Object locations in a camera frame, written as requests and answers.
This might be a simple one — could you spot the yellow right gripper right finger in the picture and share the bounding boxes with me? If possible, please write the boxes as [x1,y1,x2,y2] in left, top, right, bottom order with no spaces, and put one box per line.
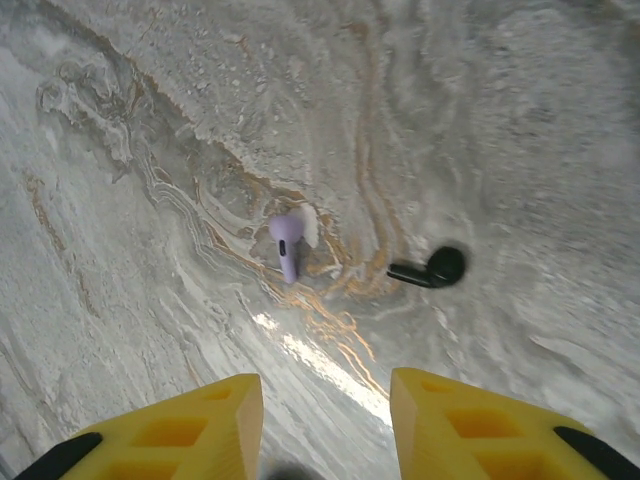
[389,367,621,480]

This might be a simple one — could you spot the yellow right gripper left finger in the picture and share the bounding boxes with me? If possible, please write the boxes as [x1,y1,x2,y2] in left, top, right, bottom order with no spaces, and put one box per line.
[14,372,265,480]

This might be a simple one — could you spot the black wireless earbud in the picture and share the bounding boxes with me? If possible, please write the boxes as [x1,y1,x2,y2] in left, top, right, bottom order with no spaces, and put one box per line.
[386,244,467,290]

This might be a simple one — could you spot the purple wireless earbud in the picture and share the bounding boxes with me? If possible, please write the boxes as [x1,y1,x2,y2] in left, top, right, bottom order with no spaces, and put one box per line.
[268,212,307,285]

